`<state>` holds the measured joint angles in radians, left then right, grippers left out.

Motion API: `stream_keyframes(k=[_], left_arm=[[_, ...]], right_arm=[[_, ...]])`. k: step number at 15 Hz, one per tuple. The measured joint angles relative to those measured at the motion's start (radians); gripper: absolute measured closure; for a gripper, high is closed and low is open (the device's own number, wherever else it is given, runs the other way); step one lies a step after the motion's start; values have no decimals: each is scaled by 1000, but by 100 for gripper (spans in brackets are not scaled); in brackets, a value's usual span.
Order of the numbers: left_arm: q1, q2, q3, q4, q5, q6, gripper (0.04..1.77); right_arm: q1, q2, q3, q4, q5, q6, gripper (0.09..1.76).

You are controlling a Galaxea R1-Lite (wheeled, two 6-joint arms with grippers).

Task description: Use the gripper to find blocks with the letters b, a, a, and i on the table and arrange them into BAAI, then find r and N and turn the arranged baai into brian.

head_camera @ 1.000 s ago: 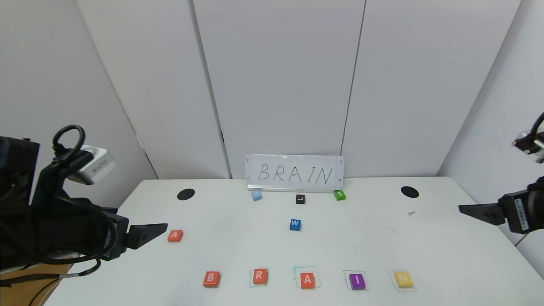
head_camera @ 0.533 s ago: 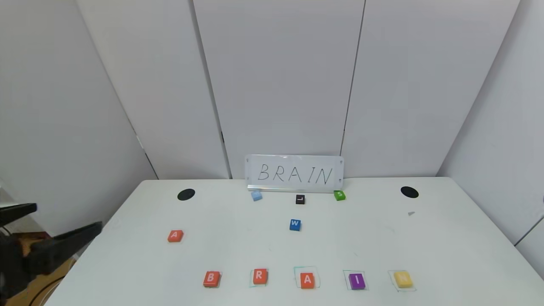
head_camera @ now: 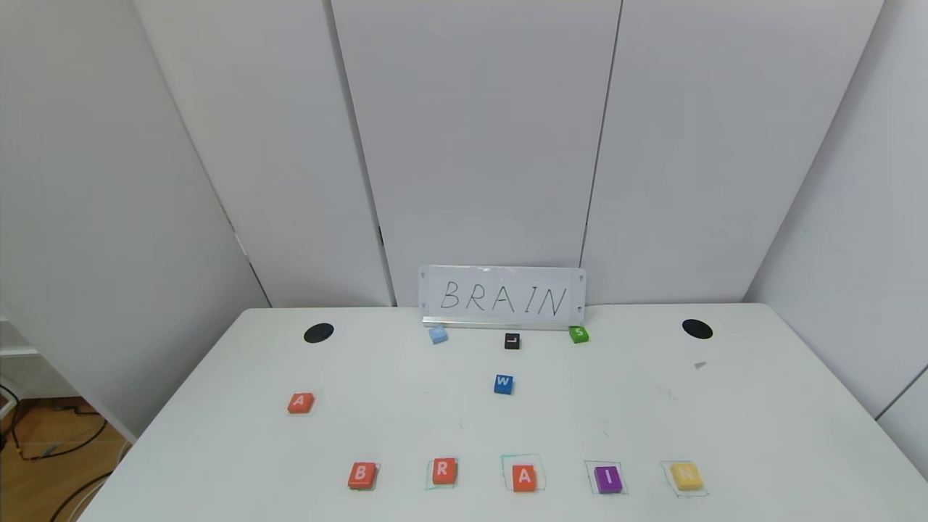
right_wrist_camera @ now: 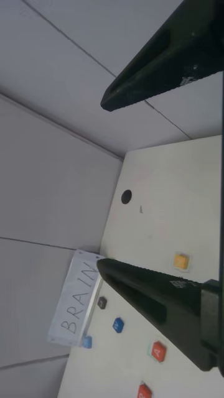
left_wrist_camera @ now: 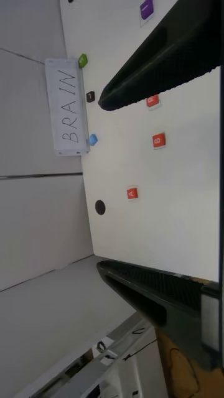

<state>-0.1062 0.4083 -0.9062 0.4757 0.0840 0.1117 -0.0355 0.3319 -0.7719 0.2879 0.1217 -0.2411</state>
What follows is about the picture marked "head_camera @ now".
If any white BRAIN sign board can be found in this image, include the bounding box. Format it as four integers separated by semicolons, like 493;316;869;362
418;265;587;328

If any black floor cable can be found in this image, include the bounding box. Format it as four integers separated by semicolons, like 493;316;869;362
0;384;109;462
47;470;113;522

